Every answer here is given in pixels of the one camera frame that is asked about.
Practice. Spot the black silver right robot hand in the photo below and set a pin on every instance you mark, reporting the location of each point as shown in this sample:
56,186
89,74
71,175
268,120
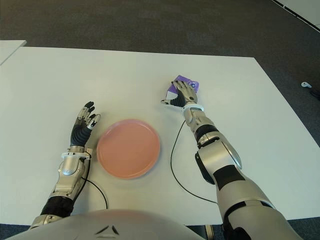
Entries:
186,96

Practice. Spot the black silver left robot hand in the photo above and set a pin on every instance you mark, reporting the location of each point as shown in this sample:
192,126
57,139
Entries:
80,135

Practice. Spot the purple white tissue pack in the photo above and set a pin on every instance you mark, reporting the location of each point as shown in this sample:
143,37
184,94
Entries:
196,86

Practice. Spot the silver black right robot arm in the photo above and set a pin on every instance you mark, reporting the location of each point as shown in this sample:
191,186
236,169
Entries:
225,160

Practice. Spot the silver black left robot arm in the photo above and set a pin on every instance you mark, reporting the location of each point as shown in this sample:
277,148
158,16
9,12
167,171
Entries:
68,167

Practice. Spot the round pink plate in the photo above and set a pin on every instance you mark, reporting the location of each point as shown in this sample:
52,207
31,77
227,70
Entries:
128,150

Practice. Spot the silver robot torso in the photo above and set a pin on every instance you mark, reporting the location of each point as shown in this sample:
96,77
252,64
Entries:
100,225

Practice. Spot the white neighbouring table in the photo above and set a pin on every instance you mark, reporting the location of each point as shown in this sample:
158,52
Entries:
10,48

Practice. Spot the small white controller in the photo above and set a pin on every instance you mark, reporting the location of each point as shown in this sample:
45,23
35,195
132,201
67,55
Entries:
306,84

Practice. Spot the white panel with black edge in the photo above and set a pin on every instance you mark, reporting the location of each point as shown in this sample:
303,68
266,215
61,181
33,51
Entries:
307,8

